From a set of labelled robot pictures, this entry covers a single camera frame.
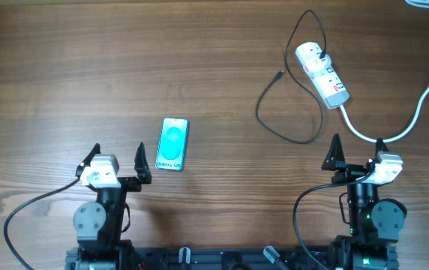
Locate turquoise Galaxy smartphone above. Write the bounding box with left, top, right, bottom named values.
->
left=155, top=118, right=189, bottom=171

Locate white charger plug adapter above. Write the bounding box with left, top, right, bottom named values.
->
left=304, top=55, right=332, bottom=74

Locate black USB charging cable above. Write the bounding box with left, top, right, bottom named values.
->
left=255, top=9, right=328, bottom=145

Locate white power strip cord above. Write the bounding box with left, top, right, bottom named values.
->
left=339, top=0, right=429, bottom=144

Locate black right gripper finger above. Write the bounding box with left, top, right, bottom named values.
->
left=321, top=133, right=347, bottom=171
left=375, top=138, right=389, bottom=158

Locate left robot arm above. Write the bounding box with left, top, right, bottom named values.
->
left=65, top=143, right=152, bottom=270

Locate black mounting rail base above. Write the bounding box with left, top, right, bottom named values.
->
left=64, top=245, right=399, bottom=270

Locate white power strip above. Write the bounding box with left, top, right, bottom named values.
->
left=295, top=42, right=350, bottom=110

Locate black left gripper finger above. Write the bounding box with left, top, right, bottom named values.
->
left=134, top=142, right=152, bottom=184
left=75, top=143, right=101, bottom=177

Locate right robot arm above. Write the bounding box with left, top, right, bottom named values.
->
left=322, top=133, right=407, bottom=269

